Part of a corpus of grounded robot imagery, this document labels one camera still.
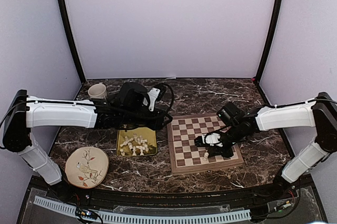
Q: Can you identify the white chess king piece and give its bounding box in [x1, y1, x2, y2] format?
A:
[203, 152, 209, 163]

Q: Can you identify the right black frame post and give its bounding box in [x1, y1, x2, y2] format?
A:
[255, 0, 282, 83]

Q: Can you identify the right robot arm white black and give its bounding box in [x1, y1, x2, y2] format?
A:
[194, 92, 336, 200]

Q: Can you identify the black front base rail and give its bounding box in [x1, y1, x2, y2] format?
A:
[26, 175, 314, 211]

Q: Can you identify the round bird painted plate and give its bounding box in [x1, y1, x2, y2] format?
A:
[65, 147, 110, 189]

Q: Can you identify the cream ceramic mug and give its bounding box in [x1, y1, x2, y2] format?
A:
[87, 83, 107, 100]

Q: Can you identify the grey slotted cable duct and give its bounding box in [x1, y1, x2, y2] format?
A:
[33, 196, 251, 223]

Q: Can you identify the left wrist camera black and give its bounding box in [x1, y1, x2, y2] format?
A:
[118, 82, 147, 109]

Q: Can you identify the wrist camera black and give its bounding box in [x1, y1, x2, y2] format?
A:
[216, 102, 245, 126]
[118, 82, 147, 109]

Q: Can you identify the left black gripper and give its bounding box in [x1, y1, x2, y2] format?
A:
[122, 106, 173, 131]

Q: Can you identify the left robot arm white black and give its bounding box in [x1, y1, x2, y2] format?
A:
[1, 90, 172, 201]

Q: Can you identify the left black frame post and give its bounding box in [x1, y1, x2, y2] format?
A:
[57, 0, 86, 84]

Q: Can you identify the gold metal tray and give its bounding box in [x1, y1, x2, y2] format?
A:
[116, 128, 157, 157]

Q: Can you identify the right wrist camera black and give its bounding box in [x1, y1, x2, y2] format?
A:
[216, 102, 245, 126]

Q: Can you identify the black frame post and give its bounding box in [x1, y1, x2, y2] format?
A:
[57, 0, 86, 84]
[255, 0, 282, 83]

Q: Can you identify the wooden chess board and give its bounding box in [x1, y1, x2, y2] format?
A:
[166, 112, 244, 175]

